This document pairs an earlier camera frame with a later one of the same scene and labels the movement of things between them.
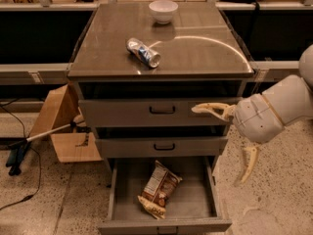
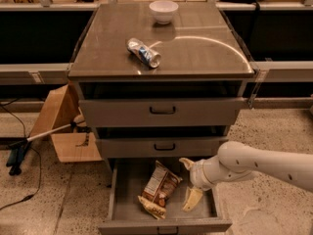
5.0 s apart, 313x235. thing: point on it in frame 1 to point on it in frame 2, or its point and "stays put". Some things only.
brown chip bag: (158, 189) stays put
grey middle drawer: (160, 147) stays put
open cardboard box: (61, 110) stays put
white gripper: (257, 118) to (197, 173)
